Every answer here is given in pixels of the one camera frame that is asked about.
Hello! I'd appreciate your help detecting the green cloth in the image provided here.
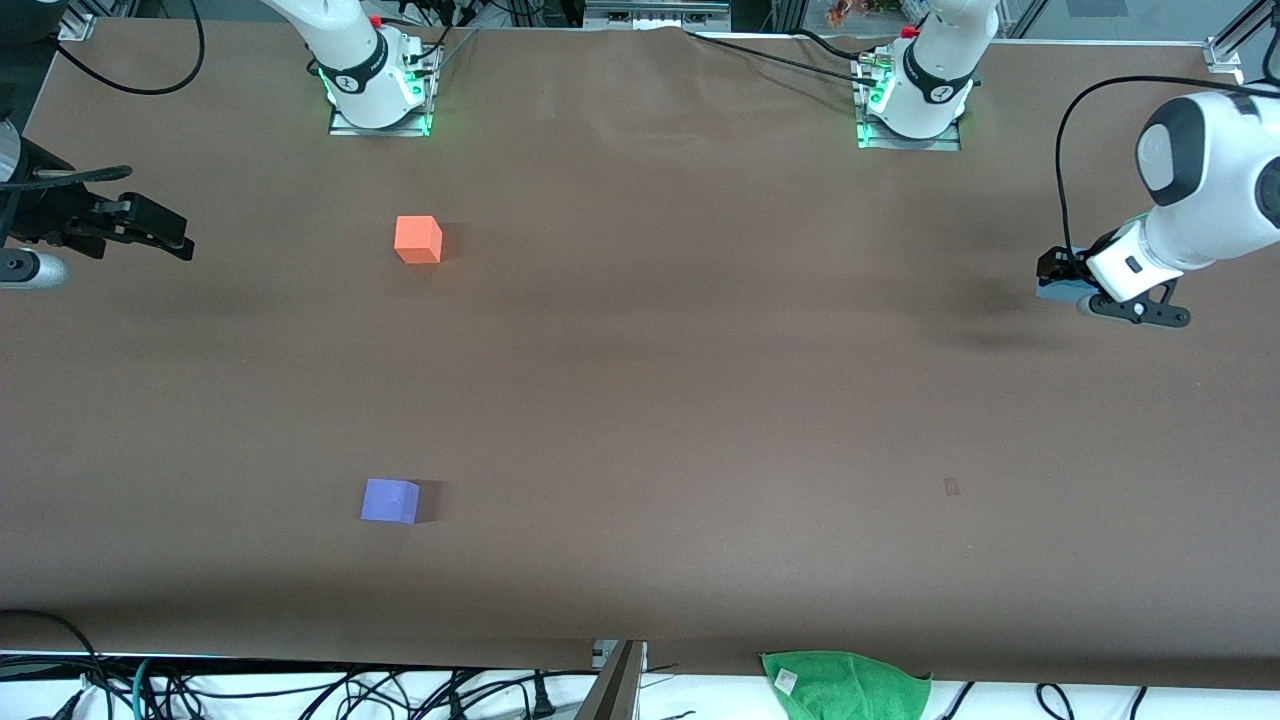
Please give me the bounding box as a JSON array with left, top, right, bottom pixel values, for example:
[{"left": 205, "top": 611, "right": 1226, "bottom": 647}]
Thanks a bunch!
[{"left": 760, "top": 650, "right": 933, "bottom": 720}]

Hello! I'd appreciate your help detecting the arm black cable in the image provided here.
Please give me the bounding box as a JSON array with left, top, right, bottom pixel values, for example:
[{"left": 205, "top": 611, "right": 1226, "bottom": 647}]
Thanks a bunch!
[
  {"left": 55, "top": 0, "right": 206, "bottom": 97},
  {"left": 1055, "top": 75, "right": 1280, "bottom": 263}
]

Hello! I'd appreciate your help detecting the purple foam block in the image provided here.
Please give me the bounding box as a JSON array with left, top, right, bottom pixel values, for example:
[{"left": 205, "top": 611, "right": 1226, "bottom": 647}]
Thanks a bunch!
[{"left": 361, "top": 478, "right": 421, "bottom": 525}]

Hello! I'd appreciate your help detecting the brown table cover sheet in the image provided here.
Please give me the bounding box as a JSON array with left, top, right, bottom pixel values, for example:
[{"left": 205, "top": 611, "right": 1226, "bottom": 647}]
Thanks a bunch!
[{"left": 0, "top": 18, "right": 1280, "bottom": 691}]

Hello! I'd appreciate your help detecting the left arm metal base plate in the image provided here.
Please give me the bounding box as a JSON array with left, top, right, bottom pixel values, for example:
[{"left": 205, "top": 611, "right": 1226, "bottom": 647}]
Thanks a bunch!
[{"left": 855, "top": 55, "right": 963, "bottom": 153}]

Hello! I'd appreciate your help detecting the aluminium frame profile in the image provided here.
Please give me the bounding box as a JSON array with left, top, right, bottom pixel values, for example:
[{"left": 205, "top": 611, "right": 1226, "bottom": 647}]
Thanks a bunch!
[{"left": 1205, "top": 0, "right": 1280, "bottom": 73}]

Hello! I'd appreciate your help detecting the light blue foam block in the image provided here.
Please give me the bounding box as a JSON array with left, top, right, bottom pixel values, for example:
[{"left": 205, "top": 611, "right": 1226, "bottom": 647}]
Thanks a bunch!
[{"left": 1036, "top": 250, "right": 1099, "bottom": 304}]

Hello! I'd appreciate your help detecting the orange foam block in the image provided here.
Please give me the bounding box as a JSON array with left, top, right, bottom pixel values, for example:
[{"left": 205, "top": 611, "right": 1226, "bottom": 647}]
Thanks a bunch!
[{"left": 394, "top": 215, "right": 444, "bottom": 265}]

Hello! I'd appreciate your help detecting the aluminium profile post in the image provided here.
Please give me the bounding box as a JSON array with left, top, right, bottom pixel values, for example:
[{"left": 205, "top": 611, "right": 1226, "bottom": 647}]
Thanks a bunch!
[{"left": 575, "top": 640, "right": 649, "bottom": 720}]

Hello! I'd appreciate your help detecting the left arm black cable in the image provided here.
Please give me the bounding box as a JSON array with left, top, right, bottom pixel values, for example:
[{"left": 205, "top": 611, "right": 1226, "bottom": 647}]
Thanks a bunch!
[{"left": 1055, "top": 75, "right": 1280, "bottom": 263}]

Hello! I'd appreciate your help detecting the silver metal device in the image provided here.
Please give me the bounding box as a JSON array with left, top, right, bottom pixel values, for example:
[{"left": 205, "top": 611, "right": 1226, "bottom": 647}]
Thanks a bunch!
[{"left": 585, "top": 0, "right": 731, "bottom": 31}]

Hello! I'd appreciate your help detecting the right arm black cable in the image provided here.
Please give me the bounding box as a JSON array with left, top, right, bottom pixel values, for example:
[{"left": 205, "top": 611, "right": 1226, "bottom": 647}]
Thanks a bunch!
[{"left": 55, "top": 0, "right": 206, "bottom": 97}]

